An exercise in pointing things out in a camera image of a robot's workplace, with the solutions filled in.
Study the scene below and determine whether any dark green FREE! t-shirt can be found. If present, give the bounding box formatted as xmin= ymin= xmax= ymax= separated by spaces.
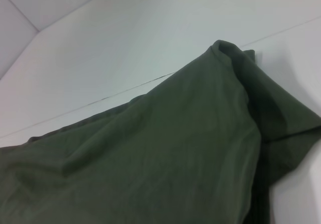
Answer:
xmin=0 ymin=39 xmax=321 ymax=224

